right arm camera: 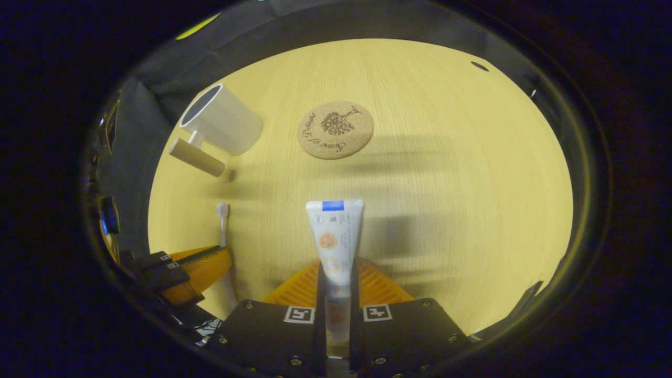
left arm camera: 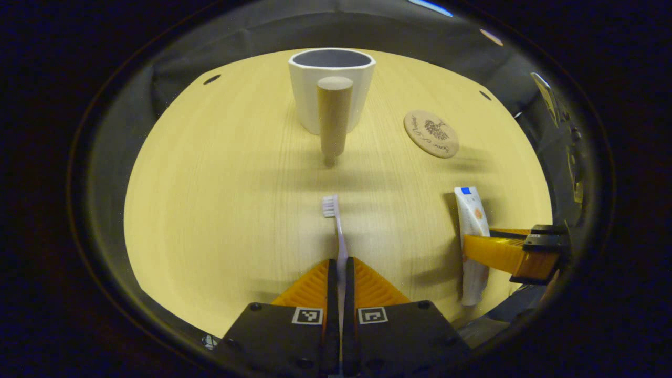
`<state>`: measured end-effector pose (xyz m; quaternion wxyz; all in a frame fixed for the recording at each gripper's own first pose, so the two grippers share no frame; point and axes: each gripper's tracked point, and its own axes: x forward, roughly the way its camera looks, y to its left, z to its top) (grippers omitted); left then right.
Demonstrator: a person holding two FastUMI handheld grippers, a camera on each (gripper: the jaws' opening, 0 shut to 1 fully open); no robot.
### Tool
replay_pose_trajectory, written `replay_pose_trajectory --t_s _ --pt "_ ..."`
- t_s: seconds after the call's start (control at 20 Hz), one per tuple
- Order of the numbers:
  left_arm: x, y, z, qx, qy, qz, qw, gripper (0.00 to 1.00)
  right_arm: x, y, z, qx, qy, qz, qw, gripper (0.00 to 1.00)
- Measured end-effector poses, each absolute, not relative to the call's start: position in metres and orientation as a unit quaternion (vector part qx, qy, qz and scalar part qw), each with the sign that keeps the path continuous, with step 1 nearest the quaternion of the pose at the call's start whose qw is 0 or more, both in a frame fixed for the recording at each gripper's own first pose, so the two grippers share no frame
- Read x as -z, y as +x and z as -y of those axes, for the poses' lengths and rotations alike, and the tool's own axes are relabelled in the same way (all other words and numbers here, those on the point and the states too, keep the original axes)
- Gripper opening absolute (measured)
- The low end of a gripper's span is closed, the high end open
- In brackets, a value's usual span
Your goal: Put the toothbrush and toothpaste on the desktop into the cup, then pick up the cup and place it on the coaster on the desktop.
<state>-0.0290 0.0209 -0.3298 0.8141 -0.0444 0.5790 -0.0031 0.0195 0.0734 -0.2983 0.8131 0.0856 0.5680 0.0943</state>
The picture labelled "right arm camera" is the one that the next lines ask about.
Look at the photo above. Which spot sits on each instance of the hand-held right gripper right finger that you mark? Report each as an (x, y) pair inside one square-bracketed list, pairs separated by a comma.
[(356, 325)]

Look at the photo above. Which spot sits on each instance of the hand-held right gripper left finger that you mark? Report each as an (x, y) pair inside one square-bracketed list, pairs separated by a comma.
[(320, 325)]

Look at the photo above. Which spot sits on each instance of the white toothpaste tube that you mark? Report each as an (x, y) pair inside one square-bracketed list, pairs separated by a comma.
[(336, 236)]

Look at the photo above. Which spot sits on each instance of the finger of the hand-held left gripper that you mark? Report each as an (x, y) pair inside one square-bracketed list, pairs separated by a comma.
[(157, 258), (168, 274)]

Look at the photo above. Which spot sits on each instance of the pale purple toothbrush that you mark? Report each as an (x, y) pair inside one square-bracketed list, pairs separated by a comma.
[(222, 210)]

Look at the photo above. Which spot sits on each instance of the round cork coaster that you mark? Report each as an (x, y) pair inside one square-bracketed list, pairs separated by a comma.
[(336, 142)]

